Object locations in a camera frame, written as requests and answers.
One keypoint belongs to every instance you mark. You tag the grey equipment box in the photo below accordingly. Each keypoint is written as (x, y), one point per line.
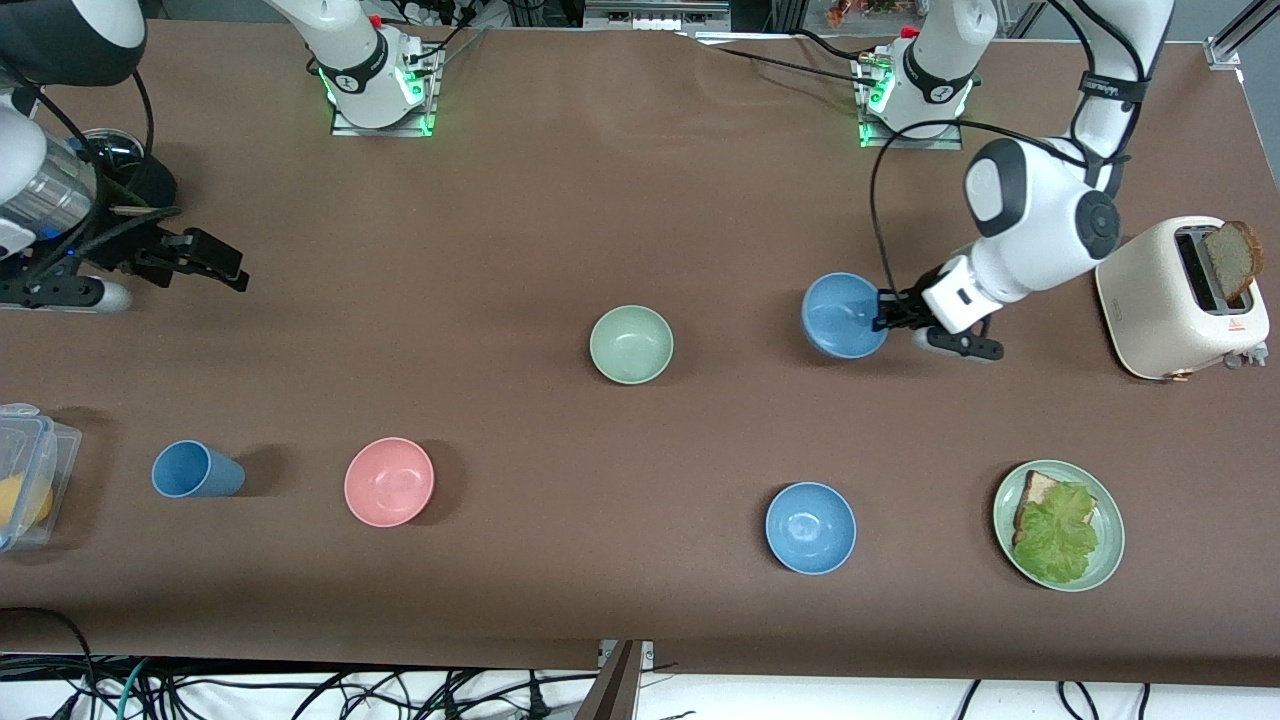
(660, 10)

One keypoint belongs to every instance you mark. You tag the cream toaster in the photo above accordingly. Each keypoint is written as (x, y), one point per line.
(1150, 300)

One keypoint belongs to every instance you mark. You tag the clear plastic container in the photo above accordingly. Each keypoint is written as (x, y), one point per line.
(58, 445)

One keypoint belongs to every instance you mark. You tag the brown table cover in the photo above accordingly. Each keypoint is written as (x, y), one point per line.
(640, 200)

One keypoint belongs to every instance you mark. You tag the pink bowl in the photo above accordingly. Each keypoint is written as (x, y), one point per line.
(388, 482)

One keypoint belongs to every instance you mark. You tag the green bowl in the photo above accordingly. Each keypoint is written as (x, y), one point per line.
(630, 342)

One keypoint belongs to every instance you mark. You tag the blue cup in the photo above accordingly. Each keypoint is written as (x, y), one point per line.
(195, 470)

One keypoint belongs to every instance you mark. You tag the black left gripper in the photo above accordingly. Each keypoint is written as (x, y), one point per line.
(908, 309)

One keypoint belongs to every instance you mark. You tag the small metal bracket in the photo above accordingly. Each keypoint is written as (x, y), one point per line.
(647, 652)

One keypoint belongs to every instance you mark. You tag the aluminium frame profile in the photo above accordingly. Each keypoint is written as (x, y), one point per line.
(1225, 50)

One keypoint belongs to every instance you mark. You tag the bread slice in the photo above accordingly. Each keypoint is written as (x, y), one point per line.
(1038, 488)

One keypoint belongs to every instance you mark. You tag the green lettuce leaf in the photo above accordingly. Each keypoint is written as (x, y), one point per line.
(1060, 535)

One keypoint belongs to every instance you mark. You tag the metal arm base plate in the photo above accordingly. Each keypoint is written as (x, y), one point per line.
(420, 126)
(945, 144)

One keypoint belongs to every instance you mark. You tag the brown toast slice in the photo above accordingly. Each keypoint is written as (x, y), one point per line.
(1232, 258)

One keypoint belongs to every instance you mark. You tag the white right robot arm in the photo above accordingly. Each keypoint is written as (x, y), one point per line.
(350, 70)

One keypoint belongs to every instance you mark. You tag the blue bowl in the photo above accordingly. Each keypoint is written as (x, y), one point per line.
(840, 315)
(810, 527)

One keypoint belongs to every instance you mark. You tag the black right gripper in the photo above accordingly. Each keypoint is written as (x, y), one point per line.
(135, 248)

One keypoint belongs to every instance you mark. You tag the green plate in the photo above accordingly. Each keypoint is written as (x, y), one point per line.
(1112, 530)

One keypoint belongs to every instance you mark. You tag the yellow fruit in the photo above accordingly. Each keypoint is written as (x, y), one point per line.
(25, 503)

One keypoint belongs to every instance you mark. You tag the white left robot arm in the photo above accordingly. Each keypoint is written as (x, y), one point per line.
(1040, 215)

